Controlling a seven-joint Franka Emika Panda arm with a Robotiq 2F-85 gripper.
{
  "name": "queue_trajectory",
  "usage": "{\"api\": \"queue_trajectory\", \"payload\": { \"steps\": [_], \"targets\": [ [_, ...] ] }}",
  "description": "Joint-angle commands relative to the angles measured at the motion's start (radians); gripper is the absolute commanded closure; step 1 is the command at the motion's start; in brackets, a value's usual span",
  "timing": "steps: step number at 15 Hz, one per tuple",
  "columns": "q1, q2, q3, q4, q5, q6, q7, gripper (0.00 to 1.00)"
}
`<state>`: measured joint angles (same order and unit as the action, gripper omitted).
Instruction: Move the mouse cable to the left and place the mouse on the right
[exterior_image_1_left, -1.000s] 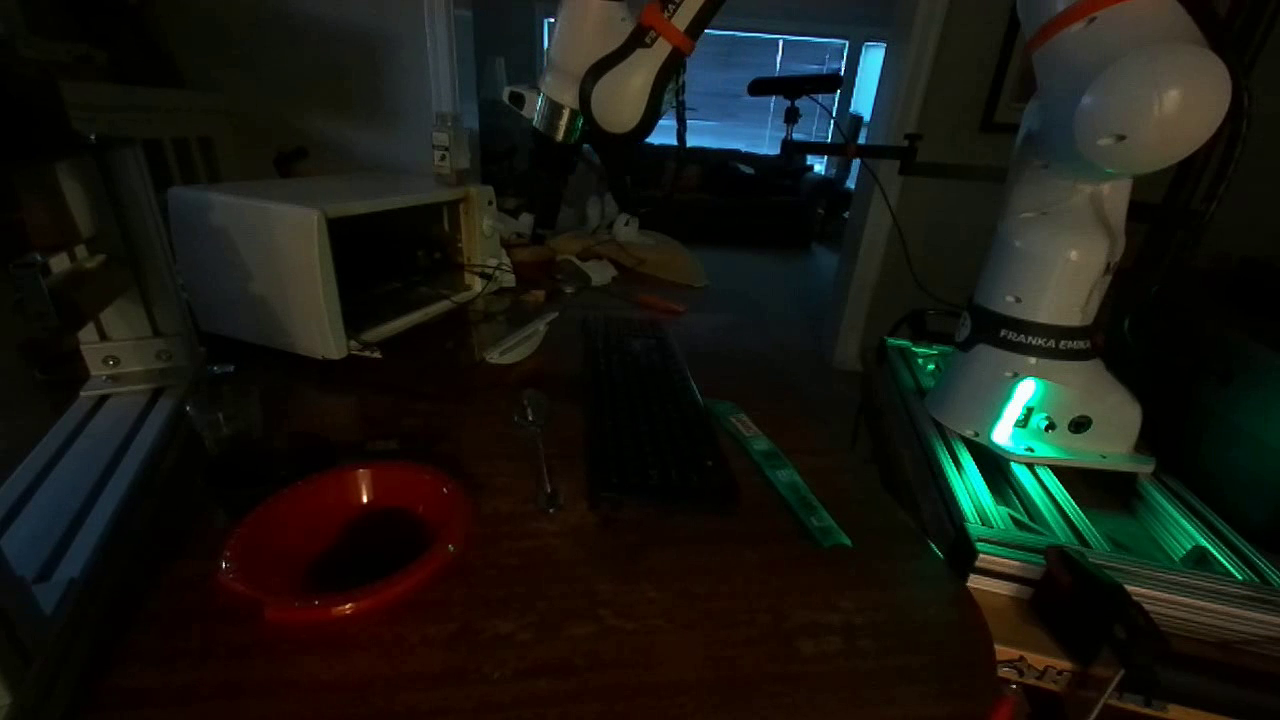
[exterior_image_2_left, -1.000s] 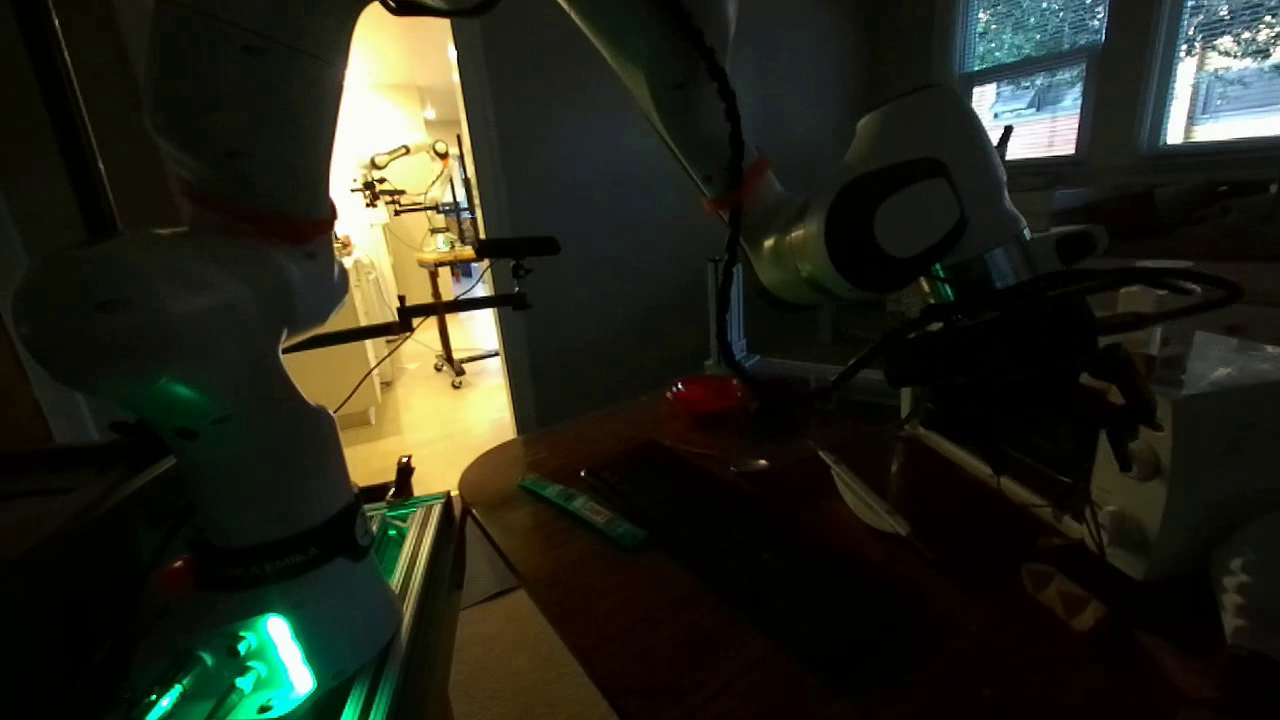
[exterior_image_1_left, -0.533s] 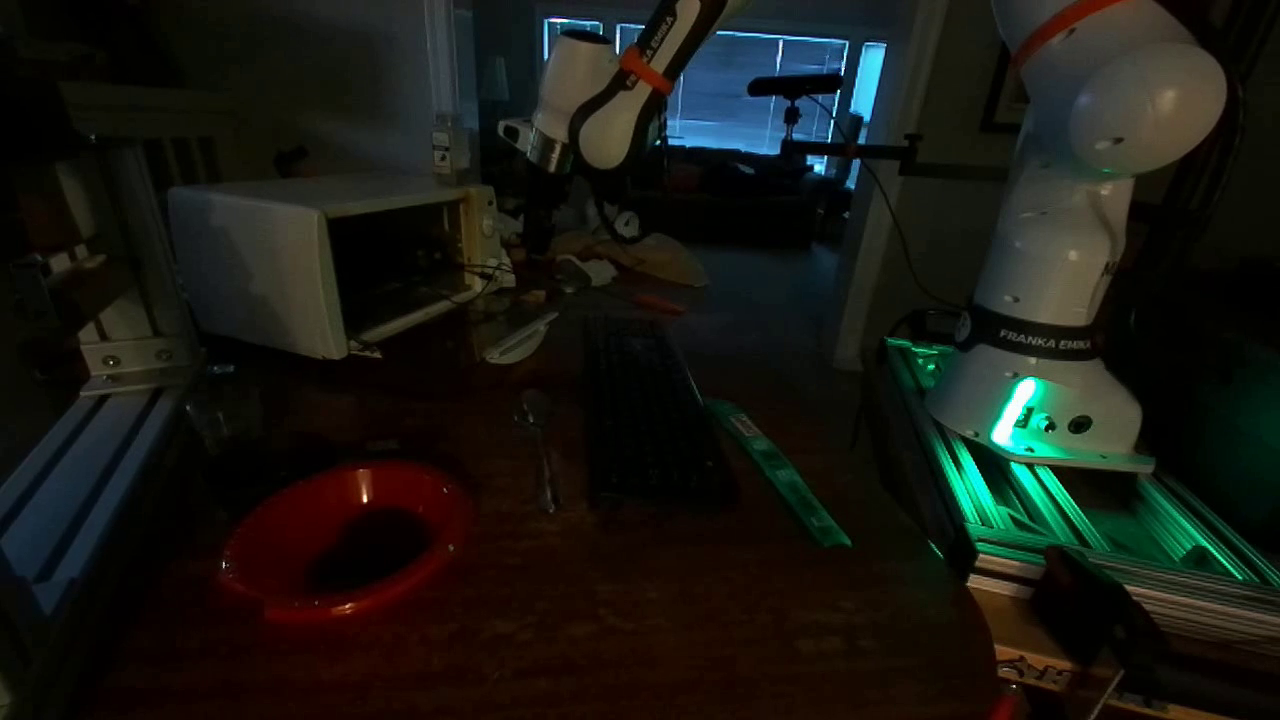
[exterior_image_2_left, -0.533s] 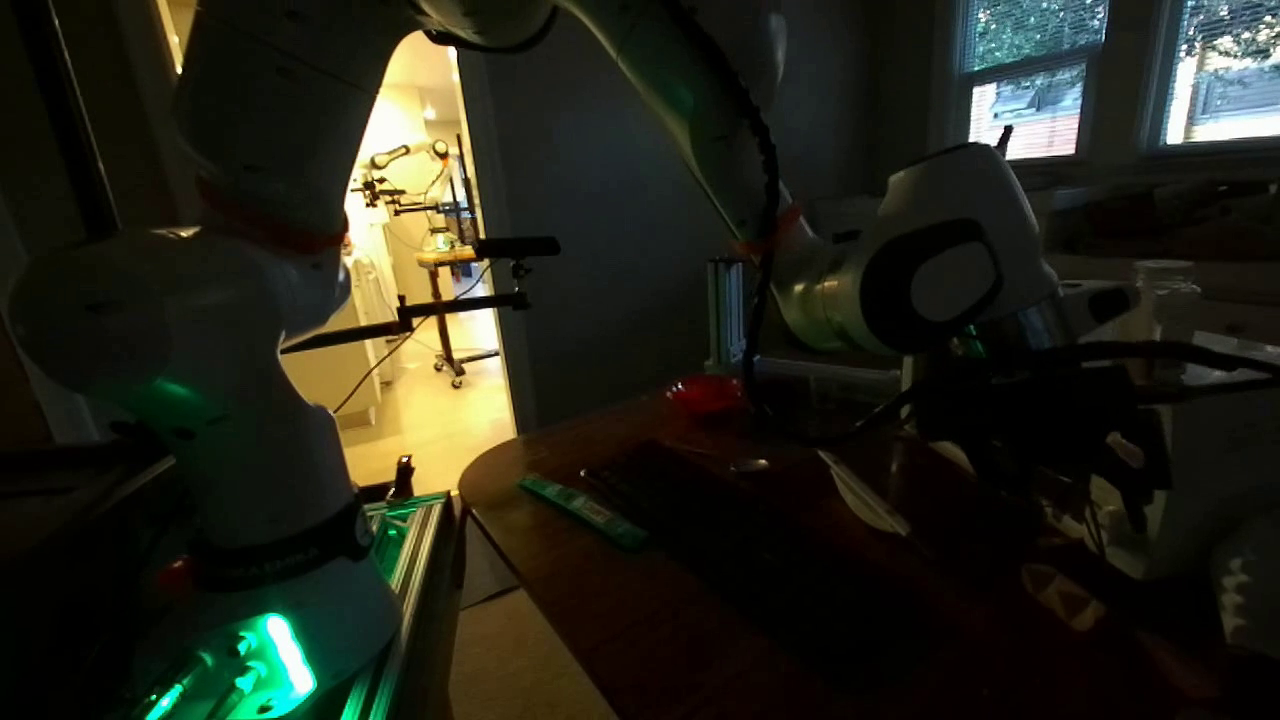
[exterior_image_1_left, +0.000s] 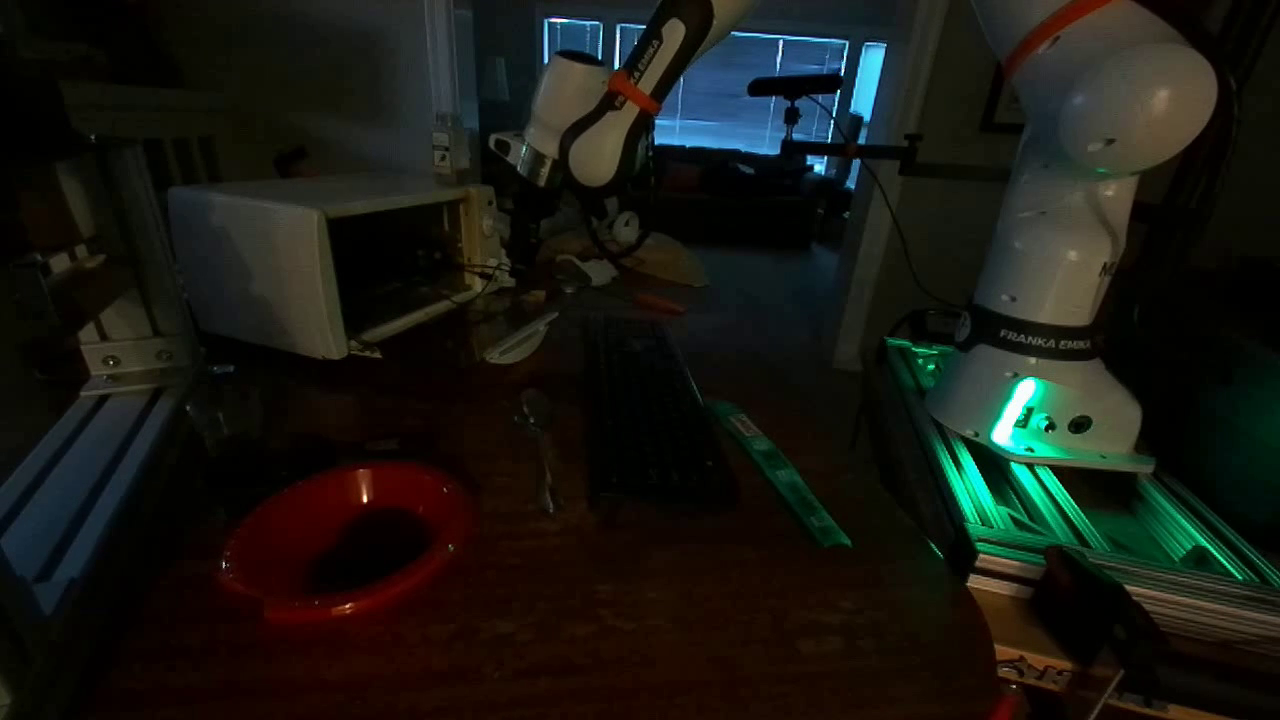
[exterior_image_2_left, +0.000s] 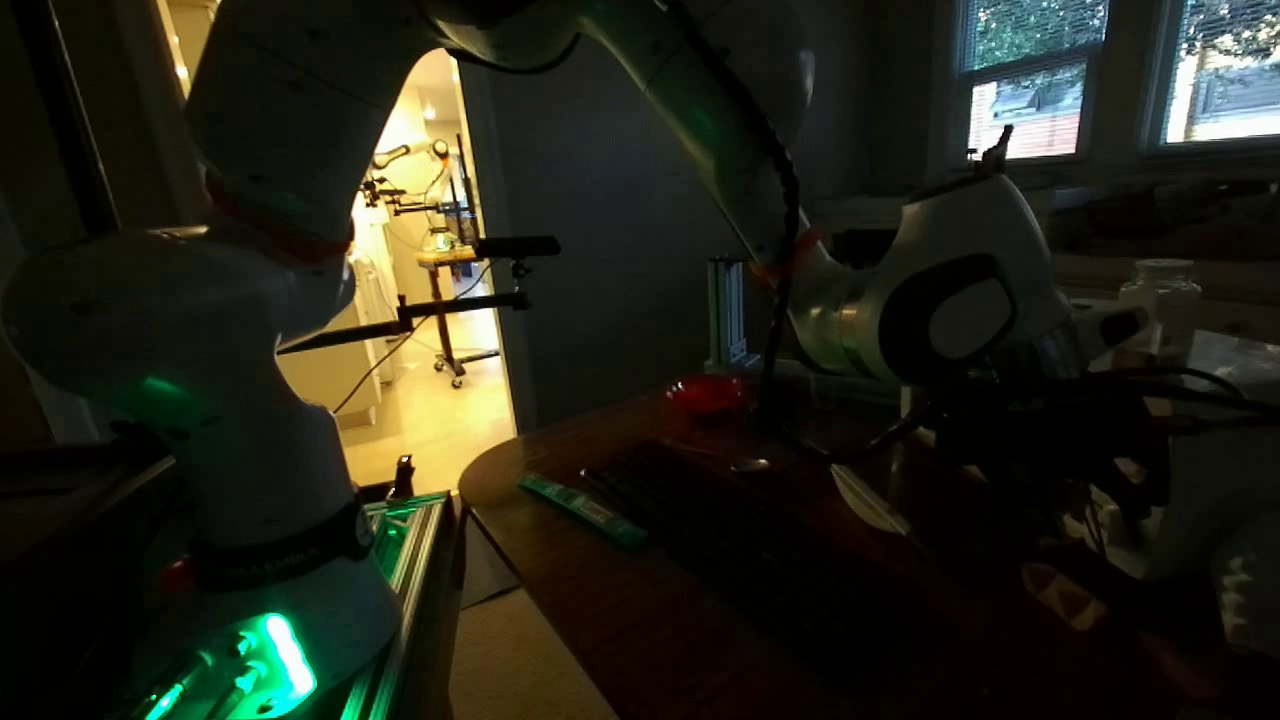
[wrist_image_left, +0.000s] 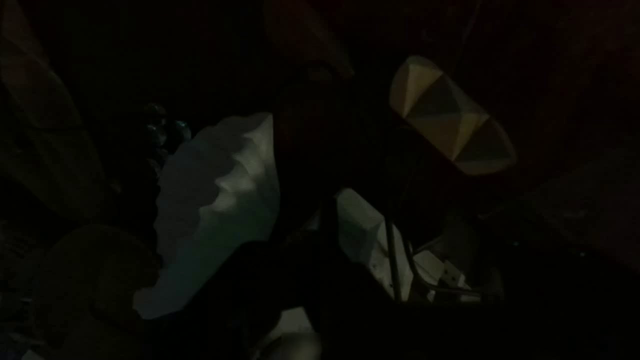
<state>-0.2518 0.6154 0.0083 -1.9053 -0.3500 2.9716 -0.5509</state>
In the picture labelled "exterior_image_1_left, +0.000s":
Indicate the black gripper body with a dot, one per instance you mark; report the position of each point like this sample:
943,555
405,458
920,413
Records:
546,221

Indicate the white oval object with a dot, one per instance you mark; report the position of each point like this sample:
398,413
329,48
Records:
522,342

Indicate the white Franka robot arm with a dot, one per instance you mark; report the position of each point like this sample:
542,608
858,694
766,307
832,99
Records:
1064,241

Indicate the aluminium robot base platform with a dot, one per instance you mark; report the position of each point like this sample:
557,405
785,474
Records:
1064,521

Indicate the small white card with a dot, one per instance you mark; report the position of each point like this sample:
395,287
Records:
600,275

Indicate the white round object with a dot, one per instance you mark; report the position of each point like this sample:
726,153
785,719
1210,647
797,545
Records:
623,225

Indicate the clear glass jar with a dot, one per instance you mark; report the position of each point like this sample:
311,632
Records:
451,153

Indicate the red marker pen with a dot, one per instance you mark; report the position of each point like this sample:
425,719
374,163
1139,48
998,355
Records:
667,302

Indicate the beige paper bag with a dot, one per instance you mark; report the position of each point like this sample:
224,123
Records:
672,263

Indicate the black computer keyboard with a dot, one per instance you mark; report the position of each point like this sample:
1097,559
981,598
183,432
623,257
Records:
653,413

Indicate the large multi-pane window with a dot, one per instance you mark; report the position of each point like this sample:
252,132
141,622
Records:
722,123

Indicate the white microwave oven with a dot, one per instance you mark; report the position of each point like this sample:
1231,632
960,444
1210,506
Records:
252,263

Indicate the black tripod stand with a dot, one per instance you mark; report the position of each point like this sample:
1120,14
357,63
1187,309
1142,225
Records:
801,84

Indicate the green flat ruler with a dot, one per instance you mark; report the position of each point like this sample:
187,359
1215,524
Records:
780,474

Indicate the red plastic bowl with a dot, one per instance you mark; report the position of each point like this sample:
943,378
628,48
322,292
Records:
282,521

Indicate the black clamp block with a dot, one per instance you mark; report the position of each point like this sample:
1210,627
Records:
1086,607

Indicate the dark framed wall picture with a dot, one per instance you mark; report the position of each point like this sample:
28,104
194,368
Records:
1003,104

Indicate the aluminium extrusion frame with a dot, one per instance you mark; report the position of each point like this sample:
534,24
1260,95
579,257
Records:
83,467

